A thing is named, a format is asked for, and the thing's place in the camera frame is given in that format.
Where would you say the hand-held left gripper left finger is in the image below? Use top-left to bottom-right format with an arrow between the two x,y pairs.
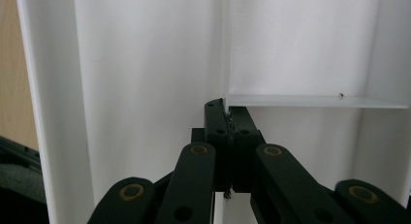
190,98 -> 235,193

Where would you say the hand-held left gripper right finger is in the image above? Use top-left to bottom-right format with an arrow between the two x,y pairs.
228,106 -> 267,194

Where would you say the white divided tray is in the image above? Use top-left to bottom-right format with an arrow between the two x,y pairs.
14,0 -> 411,224

